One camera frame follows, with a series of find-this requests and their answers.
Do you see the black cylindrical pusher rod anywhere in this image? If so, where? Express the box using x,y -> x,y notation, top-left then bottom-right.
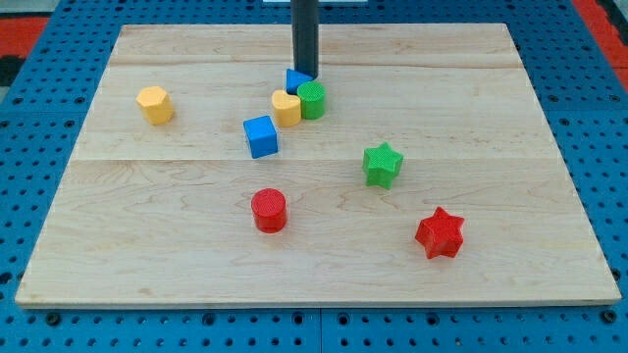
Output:
290,0 -> 319,78

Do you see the green star block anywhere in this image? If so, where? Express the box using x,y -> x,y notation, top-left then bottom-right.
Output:
362,142 -> 403,189

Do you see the red star block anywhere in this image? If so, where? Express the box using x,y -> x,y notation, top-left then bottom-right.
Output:
415,206 -> 465,259

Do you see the blue triangle block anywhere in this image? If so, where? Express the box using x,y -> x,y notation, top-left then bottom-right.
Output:
286,69 -> 313,95

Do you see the green cylinder block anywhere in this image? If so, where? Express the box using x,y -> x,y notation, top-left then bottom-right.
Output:
297,81 -> 326,120

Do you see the yellow heart block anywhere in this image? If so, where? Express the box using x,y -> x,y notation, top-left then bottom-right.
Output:
271,90 -> 301,127

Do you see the blue cube block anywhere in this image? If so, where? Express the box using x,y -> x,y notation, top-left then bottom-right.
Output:
242,116 -> 279,159

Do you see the yellow hexagon block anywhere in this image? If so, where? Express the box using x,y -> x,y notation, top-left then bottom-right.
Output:
135,86 -> 175,126

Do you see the red cylinder block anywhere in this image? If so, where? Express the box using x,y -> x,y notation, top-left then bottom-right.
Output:
251,188 -> 288,233

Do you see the light wooden board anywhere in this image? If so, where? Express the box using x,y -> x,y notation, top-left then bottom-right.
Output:
16,24 -> 621,310

